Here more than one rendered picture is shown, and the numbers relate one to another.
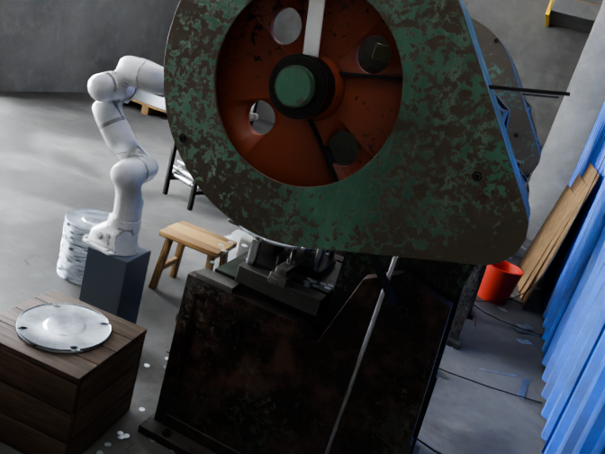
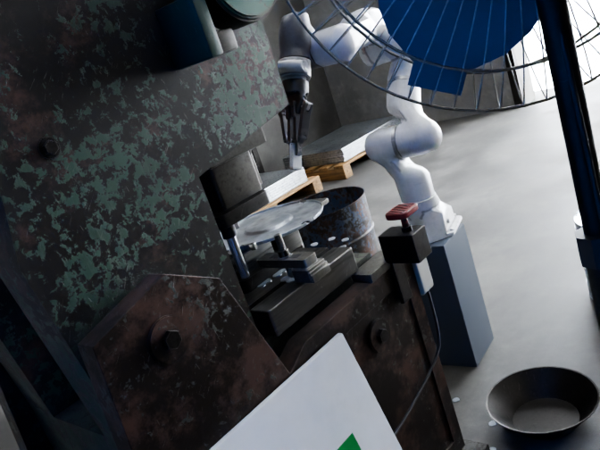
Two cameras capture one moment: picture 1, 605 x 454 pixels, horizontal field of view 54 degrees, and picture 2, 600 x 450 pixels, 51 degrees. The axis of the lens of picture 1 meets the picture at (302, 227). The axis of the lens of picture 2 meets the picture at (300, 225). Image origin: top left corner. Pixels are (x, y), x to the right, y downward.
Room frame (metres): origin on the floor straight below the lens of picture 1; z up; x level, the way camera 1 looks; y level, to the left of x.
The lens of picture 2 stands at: (2.77, -1.23, 1.18)
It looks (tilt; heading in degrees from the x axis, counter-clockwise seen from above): 16 degrees down; 118
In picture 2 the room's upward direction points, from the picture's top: 19 degrees counter-clockwise
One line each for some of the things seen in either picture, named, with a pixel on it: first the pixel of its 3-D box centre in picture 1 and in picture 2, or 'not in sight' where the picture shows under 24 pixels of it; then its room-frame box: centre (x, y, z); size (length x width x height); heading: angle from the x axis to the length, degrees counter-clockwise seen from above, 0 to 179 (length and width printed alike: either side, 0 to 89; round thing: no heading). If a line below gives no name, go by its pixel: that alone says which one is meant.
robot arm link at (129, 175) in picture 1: (127, 189); (397, 163); (2.16, 0.69, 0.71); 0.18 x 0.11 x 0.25; 172
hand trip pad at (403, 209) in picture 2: not in sight; (404, 223); (2.33, 0.08, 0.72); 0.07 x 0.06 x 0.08; 73
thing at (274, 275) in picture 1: (289, 263); not in sight; (1.79, 0.01, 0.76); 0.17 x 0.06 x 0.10; 163
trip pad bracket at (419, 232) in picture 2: not in sight; (410, 264); (2.32, 0.08, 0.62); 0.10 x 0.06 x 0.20; 163
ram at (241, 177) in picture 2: not in sight; (208, 138); (1.96, 0.00, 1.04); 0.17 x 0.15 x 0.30; 73
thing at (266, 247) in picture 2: (307, 249); (238, 254); (1.95, -0.04, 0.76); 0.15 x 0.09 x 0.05; 163
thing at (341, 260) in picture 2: (302, 271); (248, 286); (1.95, -0.04, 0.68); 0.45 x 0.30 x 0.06; 163
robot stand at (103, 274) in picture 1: (111, 297); (445, 295); (2.20, 0.68, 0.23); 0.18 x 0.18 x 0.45; 78
